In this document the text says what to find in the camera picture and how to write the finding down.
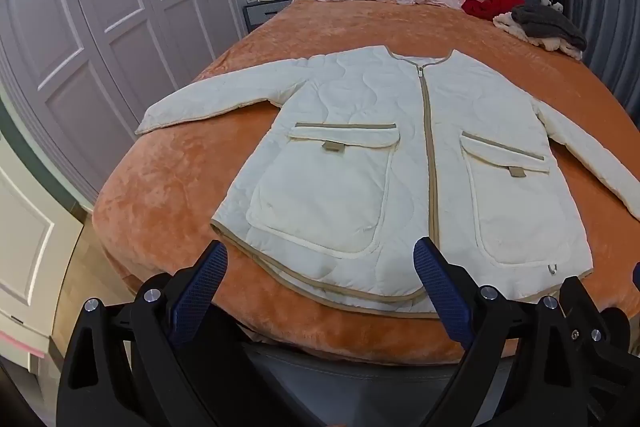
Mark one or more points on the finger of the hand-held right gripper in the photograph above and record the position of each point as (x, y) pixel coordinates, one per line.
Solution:
(575, 302)
(636, 276)

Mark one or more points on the white quilted jacket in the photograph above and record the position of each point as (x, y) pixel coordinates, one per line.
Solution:
(350, 167)

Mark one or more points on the cream fluffy garment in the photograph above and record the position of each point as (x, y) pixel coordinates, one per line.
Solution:
(520, 29)

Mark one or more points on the white panelled door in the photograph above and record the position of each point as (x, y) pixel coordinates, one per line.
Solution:
(30, 247)

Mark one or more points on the white panelled wardrobe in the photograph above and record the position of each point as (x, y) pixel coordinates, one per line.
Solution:
(115, 7)

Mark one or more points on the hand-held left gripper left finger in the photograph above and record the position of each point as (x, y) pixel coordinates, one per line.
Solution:
(200, 292)

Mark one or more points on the black and white cloth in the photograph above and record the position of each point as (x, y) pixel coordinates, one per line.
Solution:
(551, 1)

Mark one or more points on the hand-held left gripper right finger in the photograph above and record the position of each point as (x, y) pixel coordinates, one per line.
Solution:
(440, 292)

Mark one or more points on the grey nightstand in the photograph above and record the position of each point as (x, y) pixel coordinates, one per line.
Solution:
(262, 13)

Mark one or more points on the grey knitted garment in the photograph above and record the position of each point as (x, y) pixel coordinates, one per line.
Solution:
(550, 24)

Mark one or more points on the orange plush blanket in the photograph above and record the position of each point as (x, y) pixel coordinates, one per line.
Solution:
(350, 22)

